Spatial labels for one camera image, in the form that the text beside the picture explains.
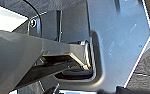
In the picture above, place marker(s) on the thick grey robot torso limb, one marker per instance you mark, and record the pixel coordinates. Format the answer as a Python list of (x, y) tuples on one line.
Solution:
[(24, 53)]

